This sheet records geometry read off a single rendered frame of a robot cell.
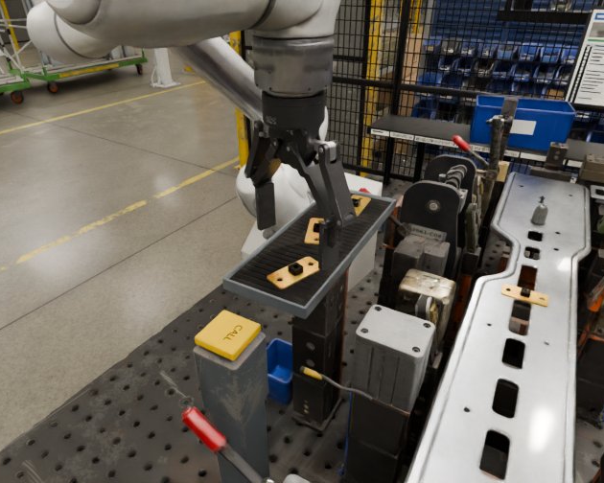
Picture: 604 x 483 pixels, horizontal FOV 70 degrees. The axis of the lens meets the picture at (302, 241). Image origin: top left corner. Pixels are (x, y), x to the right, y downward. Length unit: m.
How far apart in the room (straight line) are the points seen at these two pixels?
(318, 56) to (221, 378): 0.39
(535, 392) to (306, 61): 0.58
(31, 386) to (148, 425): 1.30
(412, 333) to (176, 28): 0.47
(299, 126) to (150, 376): 0.82
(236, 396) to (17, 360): 1.97
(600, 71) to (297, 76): 1.45
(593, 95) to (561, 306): 1.03
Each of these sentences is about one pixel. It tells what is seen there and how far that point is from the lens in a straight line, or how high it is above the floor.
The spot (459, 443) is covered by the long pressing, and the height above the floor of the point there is 1.00.
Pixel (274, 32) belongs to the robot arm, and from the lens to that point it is 0.48.
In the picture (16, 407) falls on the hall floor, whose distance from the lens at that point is 2.26.
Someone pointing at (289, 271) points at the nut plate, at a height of 1.16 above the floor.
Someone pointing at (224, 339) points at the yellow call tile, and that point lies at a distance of 0.54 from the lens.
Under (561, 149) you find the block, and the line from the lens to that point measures 1.60.
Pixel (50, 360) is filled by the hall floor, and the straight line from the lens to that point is 2.40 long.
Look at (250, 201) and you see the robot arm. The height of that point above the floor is 1.02.
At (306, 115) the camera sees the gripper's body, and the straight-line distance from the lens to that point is 0.50.
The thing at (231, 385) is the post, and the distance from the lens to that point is 0.56.
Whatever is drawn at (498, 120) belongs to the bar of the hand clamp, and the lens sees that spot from 1.29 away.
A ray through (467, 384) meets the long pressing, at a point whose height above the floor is 1.00.
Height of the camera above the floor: 1.54
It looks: 32 degrees down
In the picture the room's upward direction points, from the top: straight up
